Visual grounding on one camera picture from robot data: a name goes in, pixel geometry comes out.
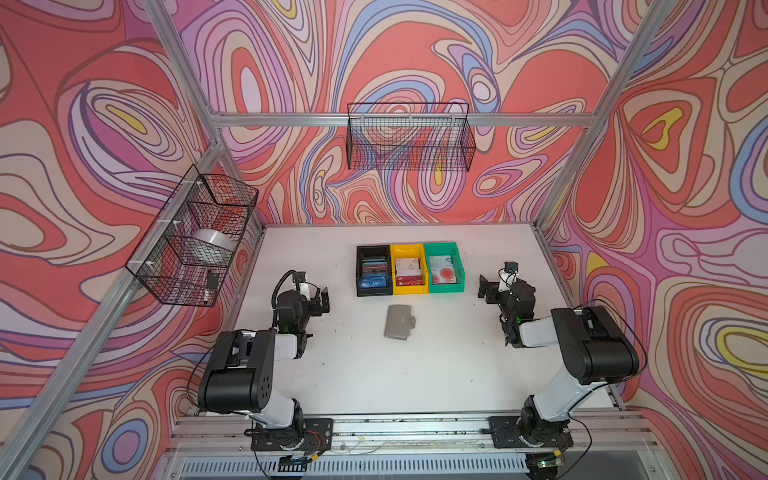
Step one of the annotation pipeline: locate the grey card holder wallet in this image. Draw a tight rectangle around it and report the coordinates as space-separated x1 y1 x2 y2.
384 304 416 341

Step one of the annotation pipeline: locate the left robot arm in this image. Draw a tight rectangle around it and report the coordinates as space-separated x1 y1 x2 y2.
197 283 330 437

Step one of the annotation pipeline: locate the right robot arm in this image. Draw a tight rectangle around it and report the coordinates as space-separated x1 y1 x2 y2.
477 272 640 445

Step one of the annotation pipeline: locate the blue card in bin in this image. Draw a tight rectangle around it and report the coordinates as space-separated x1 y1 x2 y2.
358 274 388 289

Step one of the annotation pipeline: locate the green plastic bin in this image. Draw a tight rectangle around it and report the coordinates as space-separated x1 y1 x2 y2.
424 242 466 294

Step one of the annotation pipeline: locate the black plastic bin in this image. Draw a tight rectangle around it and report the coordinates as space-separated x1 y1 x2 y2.
355 244 393 297

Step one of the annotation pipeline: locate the white tape roll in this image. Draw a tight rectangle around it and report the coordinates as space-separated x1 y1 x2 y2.
193 228 236 251

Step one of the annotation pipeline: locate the yellow plastic bin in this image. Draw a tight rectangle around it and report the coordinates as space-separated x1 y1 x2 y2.
390 244 429 295

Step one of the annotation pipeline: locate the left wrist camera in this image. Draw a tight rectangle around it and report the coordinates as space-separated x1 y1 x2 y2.
292 271 307 284

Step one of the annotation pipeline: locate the left wire basket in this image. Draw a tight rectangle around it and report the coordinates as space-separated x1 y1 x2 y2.
125 166 259 307

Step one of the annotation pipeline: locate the wire basket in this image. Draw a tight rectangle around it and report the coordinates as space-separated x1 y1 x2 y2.
346 100 476 172
125 166 259 307

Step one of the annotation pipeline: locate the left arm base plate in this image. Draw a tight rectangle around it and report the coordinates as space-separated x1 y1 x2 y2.
244 417 334 453

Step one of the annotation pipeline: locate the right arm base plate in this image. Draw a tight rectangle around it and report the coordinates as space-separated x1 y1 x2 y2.
481 416 573 450

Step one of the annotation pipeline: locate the aluminium front rail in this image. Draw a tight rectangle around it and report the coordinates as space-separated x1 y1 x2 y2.
166 409 662 457

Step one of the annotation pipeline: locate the back wire basket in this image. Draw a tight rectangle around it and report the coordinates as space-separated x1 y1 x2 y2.
346 100 476 172

